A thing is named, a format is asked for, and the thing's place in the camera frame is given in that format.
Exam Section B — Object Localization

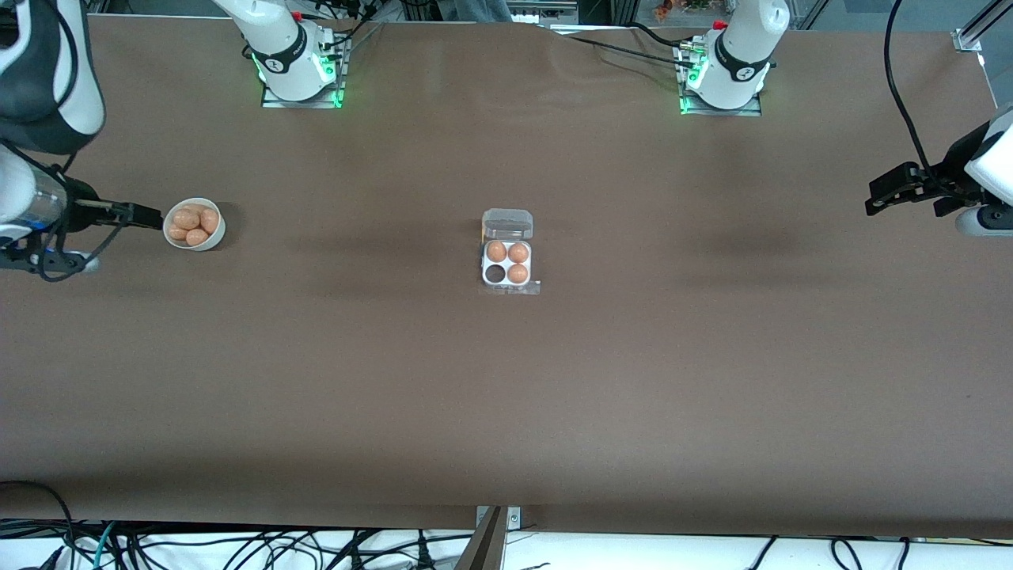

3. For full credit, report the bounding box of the white round bowl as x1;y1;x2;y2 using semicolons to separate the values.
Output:
163;197;226;252

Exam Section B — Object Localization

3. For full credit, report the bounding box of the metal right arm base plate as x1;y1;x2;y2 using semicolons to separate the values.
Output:
261;36;350;109

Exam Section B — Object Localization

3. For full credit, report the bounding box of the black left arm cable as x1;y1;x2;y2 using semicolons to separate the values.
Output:
883;0;939;179

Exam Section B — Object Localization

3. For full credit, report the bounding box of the blue jeans leg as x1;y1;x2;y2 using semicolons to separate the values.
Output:
438;0;514;23

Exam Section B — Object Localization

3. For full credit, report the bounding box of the brown table cover sheet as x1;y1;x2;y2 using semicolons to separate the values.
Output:
0;14;1013;541

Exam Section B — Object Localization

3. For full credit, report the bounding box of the dark grey stand pole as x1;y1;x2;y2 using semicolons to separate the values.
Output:
455;507;507;570

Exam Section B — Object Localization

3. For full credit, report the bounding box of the clear plastic egg carton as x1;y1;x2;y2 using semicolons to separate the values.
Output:
480;208;542;296

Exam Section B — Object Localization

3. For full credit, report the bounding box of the aluminium profile rail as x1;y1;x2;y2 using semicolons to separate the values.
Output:
954;0;1013;53

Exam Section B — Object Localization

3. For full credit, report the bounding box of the teal cable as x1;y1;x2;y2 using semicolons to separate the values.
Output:
93;521;120;570

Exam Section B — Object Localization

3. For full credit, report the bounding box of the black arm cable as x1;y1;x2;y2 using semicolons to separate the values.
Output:
28;0;132;283
883;0;939;179

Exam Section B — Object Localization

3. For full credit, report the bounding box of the thick black cable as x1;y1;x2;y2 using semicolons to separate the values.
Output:
0;481;77;570

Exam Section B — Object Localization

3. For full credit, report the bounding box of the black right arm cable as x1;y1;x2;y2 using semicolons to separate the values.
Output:
28;0;132;283

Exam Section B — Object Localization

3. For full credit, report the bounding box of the white black device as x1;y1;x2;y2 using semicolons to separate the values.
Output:
506;0;579;25

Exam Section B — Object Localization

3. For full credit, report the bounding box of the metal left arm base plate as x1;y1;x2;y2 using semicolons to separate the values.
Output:
678;40;764;117

